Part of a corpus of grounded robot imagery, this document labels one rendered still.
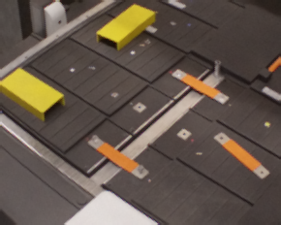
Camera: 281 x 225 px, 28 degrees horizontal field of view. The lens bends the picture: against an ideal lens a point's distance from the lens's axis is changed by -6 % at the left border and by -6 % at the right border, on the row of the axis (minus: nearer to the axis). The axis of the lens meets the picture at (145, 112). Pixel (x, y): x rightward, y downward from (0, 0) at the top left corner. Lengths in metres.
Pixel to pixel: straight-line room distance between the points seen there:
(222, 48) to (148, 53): 0.19
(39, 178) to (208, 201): 0.34
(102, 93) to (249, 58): 0.38
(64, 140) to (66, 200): 0.26
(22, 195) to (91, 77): 0.45
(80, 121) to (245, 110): 0.37
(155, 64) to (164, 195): 0.40
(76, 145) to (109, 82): 0.20
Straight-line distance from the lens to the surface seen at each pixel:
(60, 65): 1.44
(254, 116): 1.32
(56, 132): 1.28
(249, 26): 1.57
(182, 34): 1.52
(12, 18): 2.54
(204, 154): 1.23
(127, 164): 1.21
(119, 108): 1.32
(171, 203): 1.14
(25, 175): 1.08
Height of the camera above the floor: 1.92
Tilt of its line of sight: 45 degrees down
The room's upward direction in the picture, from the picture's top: straight up
